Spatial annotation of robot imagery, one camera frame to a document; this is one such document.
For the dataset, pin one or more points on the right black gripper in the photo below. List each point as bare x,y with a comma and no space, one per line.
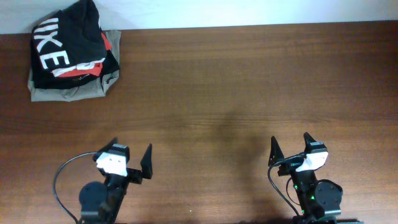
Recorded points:
292,168

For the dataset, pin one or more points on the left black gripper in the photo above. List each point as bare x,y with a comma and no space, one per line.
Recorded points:
132,175

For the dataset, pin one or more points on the dark green t-shirt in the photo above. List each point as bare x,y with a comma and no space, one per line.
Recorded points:
69,38

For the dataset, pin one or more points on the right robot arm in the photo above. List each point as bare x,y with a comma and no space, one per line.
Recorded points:
319,200

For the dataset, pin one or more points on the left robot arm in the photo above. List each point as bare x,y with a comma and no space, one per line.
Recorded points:
100,201

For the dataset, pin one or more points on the grey folded garment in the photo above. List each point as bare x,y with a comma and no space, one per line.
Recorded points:
90,87

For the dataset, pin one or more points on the red folded garment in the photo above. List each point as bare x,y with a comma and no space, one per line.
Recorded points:
90,70

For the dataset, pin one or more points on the white folded garment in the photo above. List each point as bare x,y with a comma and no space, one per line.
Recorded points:
81,67

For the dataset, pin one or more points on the black folded garment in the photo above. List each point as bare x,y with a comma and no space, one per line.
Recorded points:
45,80

